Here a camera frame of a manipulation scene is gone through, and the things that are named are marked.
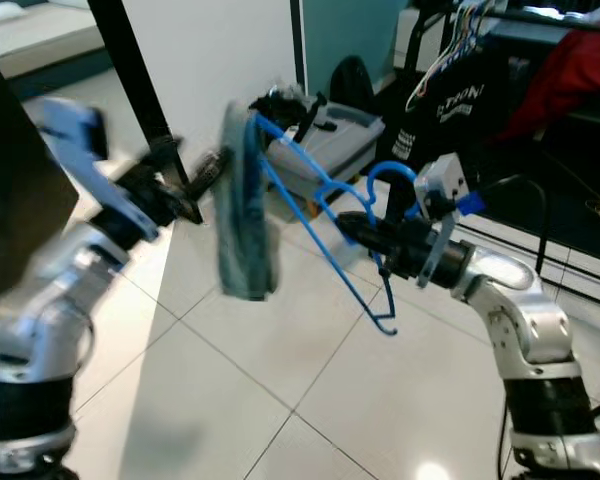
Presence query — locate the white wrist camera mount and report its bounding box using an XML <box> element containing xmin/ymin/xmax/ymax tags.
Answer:
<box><xmin>35</xmin><ymin>95</ymin><xmax>141</xmax><ymax>236</ymax></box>
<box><xmin>415</xmin><ymin>153</ymin><xmax>471</xmax><ymax>291</ymax></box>

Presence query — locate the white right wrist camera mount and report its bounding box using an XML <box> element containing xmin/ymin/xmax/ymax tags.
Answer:
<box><xmin>415</xmin><ymin>153</ymin><xmax>471</xmax><ymax>291</ymax></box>

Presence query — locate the black printed T-shirt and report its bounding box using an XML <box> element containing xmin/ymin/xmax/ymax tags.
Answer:
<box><xmin>400</xmin><ymin>50</ymin><xmax>541</xmax><ymax>171</ymax></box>

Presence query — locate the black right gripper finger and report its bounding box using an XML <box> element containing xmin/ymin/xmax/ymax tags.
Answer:
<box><xmin>339</xmin><ymin>224</ymin><xmax>392</xmax><ymax>252</ymax></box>
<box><xmin>336</xmin><ymin>210</ymin><xmax>392</xmax><ymax>234</ymax></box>

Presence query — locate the pale green plastic hanger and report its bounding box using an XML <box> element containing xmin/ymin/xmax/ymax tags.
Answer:
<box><xmin>403</xmin><ymin>0</ymin><xmax>491</xmax><ymax>113</ymax></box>

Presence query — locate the black cabinet panel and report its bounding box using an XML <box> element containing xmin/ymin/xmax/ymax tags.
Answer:
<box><xmin>0</xmin><ymin>40</ymin><xmax>81</xmax><ymax>301</ymax></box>

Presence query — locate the blue plastic hanger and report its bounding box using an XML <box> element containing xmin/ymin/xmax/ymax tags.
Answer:
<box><xmin>253</xmin><ymin>112</ymin><xmax>429</xmax><ymax>338</ymax></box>

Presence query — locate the black cable with blue plug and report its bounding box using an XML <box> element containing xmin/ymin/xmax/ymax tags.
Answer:
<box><xmin>457</xmin><ymin>175</ymin><xmax>551</xmax><ymax>281</ymax></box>

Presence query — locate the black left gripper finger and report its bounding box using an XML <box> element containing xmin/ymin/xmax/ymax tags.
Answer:
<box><xmin>142</xmin><ymin>134</ymin><xmax>180</xmax><ymax>170</ymax></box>
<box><xmin>187</xmin><ymin>147</ymin><xmax>234</xmax><ymax>200</ymax></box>

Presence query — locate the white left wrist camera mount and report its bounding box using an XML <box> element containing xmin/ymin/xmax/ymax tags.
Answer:
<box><xmin>35</xmin><ymin>95</ymin><xmax>141</xmax><ymax>236</ymax></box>

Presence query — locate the white shelf unit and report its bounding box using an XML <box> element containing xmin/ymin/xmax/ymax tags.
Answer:
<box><xmin>392</xmin><ymin>5</ymin><xmax>441</xmax><ymax>71</ymax></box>

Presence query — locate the red garment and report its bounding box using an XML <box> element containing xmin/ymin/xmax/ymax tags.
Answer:
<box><xmin>490</xmin><ymin>30</ymin><xmax>600</xmax><ymax>141</ymax></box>

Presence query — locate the white low bench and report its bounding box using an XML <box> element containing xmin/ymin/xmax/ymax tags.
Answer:
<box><xmin>0</xmin><ymin>0</ymin><xmax>113</xmax><ymax>101</ymax></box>

